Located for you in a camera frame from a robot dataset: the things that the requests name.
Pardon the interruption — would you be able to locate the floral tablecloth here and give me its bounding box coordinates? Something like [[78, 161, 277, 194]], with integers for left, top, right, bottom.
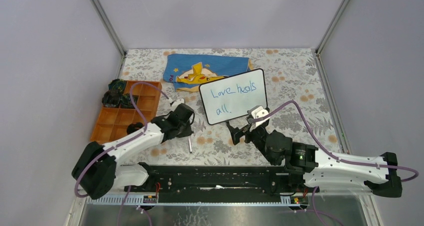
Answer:
[[120, 49, 341, 165]]

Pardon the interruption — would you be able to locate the right aluminium frame post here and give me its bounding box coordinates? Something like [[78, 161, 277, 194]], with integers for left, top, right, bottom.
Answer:
[[315, 0, 351, 55]]

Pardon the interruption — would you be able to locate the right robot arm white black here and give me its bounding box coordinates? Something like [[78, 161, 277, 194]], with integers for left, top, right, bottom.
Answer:
[[225, 121, 403, 198]]

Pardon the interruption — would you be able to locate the dark green scrunchie top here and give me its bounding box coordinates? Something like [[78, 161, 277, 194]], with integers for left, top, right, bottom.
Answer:
[[108, 79, 127, 93]]

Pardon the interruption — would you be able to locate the blue pikachu cloth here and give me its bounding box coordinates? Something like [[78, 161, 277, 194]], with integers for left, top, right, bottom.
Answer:
[[162, 54, 252, 92]]

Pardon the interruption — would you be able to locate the aluminium frame post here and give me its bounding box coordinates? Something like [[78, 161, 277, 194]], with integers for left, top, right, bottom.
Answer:
[[315, 0, 351, 55], [90, 0, 126, 57]]

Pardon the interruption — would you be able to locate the dark green scrunchie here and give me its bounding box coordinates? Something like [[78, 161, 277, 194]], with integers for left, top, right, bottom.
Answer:
[[108, 79, 127, 93], [120, 93, 138, 109]]

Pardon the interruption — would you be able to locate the left aluminium frame post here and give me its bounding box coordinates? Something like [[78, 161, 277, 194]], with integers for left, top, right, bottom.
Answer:
[[90, 0, 126, 57]]

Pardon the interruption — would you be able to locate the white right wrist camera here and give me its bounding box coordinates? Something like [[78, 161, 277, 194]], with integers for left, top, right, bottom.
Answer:
[[247, 106, 269, 127]]

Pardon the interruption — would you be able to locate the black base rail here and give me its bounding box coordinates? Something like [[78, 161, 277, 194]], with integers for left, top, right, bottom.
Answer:
[[124, 164, 313, 200]]

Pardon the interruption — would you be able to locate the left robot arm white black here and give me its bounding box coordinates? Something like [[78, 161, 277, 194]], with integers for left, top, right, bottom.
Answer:
[[71, 103, 195, 199]]

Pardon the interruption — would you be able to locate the dark green scrunchie right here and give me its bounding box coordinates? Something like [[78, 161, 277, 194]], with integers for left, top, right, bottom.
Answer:
[[120, 93, 138, 109]]

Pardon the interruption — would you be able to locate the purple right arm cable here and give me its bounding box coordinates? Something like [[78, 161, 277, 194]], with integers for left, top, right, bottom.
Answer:
[[261, 100, 420, 182]]

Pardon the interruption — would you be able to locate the orange compartment tray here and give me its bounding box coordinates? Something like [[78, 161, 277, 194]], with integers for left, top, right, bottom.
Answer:
[[90, 81, 162, 144]]

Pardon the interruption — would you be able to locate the white marker pen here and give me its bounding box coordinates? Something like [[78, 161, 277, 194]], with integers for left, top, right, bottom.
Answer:
[[188, 137, 193, 154]]

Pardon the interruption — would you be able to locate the black framed whiteboard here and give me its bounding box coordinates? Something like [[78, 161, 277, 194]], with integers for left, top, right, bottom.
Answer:
[[199, 69, 268, 125]]

